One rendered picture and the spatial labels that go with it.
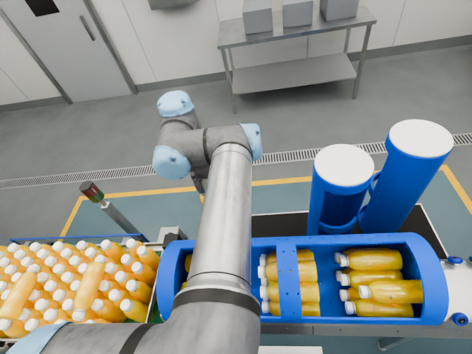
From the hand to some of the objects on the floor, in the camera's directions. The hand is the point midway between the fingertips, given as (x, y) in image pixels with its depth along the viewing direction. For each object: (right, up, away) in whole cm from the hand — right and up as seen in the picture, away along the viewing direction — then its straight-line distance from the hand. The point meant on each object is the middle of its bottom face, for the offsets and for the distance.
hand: (205, 188), depth 83 cm
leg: (+102, -102, +78) cm, 164 cm away
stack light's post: (-37, -79, +128) cm, 155 cm away
